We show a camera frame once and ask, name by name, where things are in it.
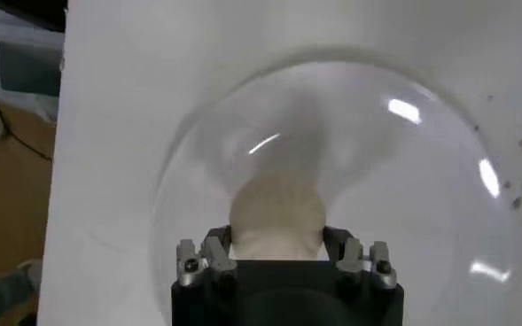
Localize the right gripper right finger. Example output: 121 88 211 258
322 225 398 290

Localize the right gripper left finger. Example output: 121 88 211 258
175 225 238 289

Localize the white steamed baozi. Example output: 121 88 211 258
228 170 328 261

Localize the white round plate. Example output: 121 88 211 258
152 57 517 326

